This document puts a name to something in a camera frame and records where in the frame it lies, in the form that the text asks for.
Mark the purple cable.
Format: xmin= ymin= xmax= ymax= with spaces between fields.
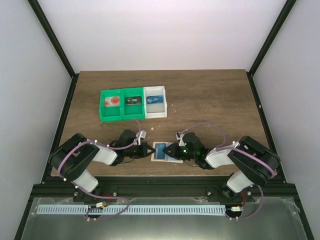
xmin=179 ymin=122 xmax=278 ymax=178
xmin=57 ymin=118 xmax=141 ymax=198

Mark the pink leather card holder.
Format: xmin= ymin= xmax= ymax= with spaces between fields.
xmin=151 ymin=142 xmax=183 ymax=164

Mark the left green bin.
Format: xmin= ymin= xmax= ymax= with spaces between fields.
xmin=99 ymin=89 xmax=124 ymax=123

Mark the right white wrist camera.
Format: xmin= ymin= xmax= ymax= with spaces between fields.
xmin=175 ymin=131 xmax=185 ymax=141

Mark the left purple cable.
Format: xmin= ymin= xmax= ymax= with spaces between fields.
xmin=57 ymin=118 xmax=141 ymax=198

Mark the white bin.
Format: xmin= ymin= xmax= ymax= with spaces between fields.
xmin=143 ymin=86 xmax=168 ymax=119

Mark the middle green bin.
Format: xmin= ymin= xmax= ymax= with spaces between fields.
xmin=122 ymin=87 xmax=145 ymax=120

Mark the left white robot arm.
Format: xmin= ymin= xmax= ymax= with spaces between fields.
xmin=48 ymin=129 xmax=156 ymax=193

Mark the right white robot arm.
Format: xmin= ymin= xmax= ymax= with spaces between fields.
xmin=160 ymin=132 xmax=281 ymax=200

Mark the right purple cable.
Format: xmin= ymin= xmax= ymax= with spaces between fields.
xmin=179 ymin=122 xmax=278 ymax=178

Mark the blue card in bin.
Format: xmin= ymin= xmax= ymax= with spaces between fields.
xmin=146 ymin=95 xmax=164 ymax=104

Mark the black card in bin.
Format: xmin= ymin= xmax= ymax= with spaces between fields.
xmin=125 ymin=96 xmax=142 ymax=106

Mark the red dotted card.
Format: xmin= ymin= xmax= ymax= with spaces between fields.
xmin=103 ymin=96 xmax=121 ymax=108

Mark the blue card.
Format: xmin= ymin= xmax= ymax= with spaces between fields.
xmin=154 ymin=142 xmax=166 ymax=160
xmin=146 ymin=95 xmax=164 ymax=104

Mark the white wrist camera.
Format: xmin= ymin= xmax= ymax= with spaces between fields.
xmin=136 ymin=130 xmax=147 ymax=145
xmin=175 ymin=131 xmax=185 ymax=141

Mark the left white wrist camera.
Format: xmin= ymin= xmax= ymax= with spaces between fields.
xmin=136 ymin=130 xmax=147 ymax=145

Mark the light blue slotted cable duct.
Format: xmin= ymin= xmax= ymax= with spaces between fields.
xmin=36 ymin=204 xmax=226 ymax=216

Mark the green bin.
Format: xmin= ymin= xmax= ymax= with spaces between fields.
xmin=99 ymin=89 xmax=124 ymax=123
xmin=122 ymin=87 xmax=145 ymax=120

